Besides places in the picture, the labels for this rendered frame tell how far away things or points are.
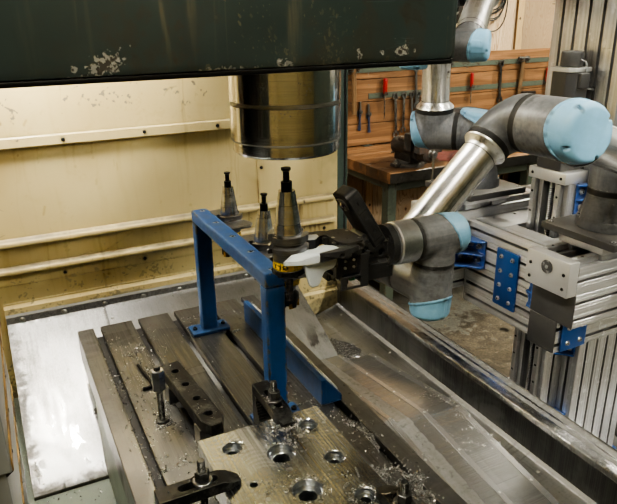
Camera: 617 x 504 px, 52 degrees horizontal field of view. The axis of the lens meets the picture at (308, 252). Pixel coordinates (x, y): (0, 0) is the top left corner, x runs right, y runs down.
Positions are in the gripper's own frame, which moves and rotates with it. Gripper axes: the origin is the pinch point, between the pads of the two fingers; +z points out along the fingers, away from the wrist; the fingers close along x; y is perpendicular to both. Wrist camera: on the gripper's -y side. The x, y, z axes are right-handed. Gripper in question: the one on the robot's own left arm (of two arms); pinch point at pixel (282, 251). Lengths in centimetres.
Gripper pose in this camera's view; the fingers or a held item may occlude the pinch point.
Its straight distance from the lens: 98.4
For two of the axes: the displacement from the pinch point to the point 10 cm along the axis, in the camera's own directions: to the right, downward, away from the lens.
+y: 0.1, 9.4, 3.5
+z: -8.9, 1.6, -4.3
